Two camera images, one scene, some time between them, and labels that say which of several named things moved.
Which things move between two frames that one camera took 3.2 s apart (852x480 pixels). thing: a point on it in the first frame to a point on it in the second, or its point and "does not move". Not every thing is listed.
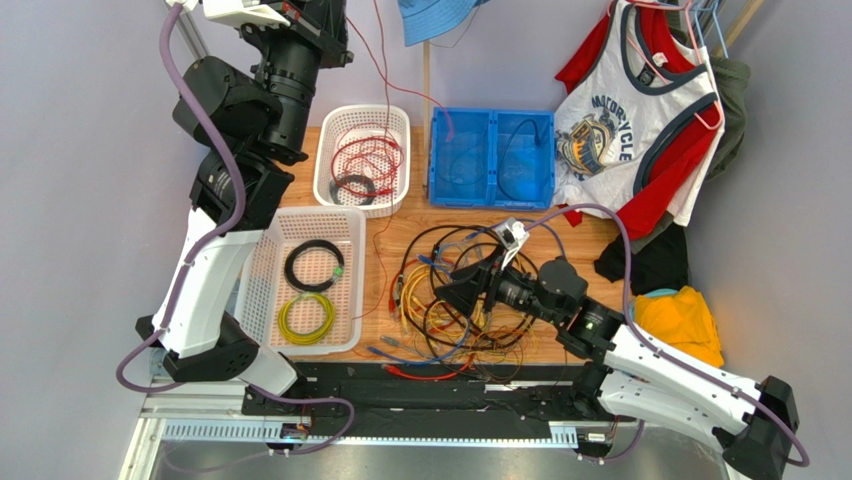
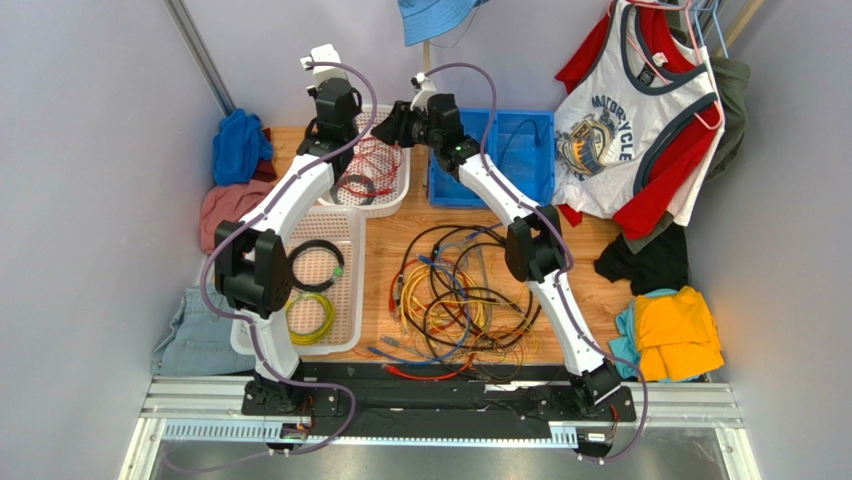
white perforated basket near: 302,287 does not move
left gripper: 317,27 to 356,111
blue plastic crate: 492,157 does not move
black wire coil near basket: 308,244 does not move
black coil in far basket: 351,178 does not move
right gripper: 489,285 to 405,125
